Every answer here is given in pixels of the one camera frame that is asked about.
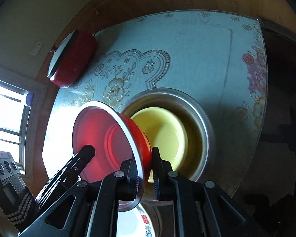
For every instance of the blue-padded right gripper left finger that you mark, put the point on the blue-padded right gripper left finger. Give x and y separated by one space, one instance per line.
88 209

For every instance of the white wall socket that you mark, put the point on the white wall socket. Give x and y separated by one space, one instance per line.
36 48

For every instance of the yellow ceramic bowl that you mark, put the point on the yellow ceramic bowl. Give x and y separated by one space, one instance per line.
165 131

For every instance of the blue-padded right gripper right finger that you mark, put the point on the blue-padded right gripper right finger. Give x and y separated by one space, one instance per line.
200 209

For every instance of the red pot with lid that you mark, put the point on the red pot with lid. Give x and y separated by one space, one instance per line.
71 57

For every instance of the stainless steel bowl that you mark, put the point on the stainless steel bowl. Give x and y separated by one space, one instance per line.
187 133

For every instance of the red plastic bowl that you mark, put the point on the red plastic bowl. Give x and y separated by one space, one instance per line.
115 138

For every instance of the window with frame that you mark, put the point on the window with frame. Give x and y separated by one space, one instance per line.
19 123

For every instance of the purple object on windowsill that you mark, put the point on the purple object on windowsill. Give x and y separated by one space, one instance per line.
29 99

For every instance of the floral embossed table cover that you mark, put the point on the floral embossed table cover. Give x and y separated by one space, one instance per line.
207 67

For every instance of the white floral ceramic plate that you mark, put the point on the white floral ceramic plate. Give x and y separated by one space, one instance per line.
135 222

